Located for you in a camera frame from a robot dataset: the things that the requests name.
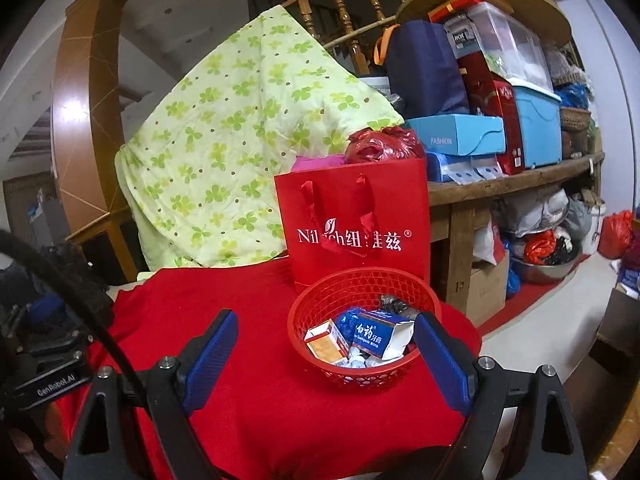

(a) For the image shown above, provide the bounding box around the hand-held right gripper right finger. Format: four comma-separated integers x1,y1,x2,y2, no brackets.
413,311,588,480

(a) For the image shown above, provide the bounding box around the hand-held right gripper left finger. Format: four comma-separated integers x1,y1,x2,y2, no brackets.
62,309,241,480

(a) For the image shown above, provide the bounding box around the blue and white toothpaste box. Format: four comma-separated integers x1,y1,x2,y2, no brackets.
350,310,416,361

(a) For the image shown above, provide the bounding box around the red plastic mesh basket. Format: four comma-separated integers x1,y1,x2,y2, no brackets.
286,266,443,393

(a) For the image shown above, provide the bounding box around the blue plastic bag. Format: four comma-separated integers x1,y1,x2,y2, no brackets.
334,306,373,343

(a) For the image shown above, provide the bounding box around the orange and white small box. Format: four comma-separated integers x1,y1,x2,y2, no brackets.
304,320,353,365

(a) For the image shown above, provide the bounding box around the red blanket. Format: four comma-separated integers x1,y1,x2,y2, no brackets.
55,255,483,480

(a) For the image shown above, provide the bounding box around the cardboard box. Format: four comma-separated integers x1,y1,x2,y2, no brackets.
465,250,511,328

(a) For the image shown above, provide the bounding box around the black puffer jacket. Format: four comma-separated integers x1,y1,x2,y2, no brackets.
30,247,116,321

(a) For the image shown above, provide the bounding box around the white sack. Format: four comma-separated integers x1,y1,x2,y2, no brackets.
472,220,501,266

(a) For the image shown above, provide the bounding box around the metal basin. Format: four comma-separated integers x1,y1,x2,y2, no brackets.
510,255,583,286

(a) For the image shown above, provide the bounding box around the bright red plastic bag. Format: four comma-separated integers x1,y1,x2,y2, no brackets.
597,210,636,260
522,230,558,263

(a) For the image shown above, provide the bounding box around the red paper gift bag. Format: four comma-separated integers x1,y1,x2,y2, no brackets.
274,156,432,293

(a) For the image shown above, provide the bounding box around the grey plastic bag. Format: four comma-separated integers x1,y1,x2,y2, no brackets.
500,190,571,238

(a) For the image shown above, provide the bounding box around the brown wooden door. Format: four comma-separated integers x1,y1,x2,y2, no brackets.
2,172,58,251

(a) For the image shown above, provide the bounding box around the dark wooden furniture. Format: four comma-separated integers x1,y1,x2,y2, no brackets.
560,287,640,480

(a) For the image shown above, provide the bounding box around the white and blue patterned box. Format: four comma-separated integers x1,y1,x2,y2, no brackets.
427,152,505,183

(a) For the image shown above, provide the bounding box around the white plastic bucket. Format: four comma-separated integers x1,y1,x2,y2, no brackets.
580,195,607,256

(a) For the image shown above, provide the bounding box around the wooden bench table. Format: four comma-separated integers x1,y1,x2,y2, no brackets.
427,152,606,311

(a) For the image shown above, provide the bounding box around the pink paper bag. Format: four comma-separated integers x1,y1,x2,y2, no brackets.
291,154,347,173

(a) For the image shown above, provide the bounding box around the green clover print quilt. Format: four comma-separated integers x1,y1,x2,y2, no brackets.
115,5,406,273

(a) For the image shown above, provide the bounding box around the dark red plastic bag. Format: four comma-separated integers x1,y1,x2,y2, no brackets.
345,126,426,165

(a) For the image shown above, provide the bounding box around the light blue shoe box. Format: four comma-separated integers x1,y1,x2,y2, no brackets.
402,114,505,157

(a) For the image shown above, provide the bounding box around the blue plastic storage bin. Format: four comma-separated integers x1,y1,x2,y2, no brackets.
510,80,563,170

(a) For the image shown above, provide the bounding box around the tall dark red box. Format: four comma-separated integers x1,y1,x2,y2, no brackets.
457,52,526,176

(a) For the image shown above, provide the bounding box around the brown wooden pillar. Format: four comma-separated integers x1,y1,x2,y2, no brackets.
50,0,131,241

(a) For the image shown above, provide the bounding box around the woven basket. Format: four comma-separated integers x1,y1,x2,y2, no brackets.
560,105,593,133

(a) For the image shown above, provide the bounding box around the blue plastic sack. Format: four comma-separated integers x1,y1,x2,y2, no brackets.
557,82,591,111

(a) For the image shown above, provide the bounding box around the clear plastic storage box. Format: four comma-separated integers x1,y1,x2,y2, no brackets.
442,2,556,96

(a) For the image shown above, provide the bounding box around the red and orange flat box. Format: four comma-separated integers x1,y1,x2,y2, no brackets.
427,0,516,23

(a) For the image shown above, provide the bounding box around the wooden stair railing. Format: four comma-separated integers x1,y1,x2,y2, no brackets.
280,0,481,76

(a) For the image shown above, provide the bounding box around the round wooden tabletop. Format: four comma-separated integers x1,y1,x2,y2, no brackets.
395,0,573,48

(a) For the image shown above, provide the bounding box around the black cable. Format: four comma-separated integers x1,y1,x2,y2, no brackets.
0,229,151,408

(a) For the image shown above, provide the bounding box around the wooden cabinet frame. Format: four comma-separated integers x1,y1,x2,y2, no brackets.
65,207,146,281

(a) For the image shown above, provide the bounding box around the navy bag with orange handle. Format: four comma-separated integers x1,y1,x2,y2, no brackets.
375,20,471,118

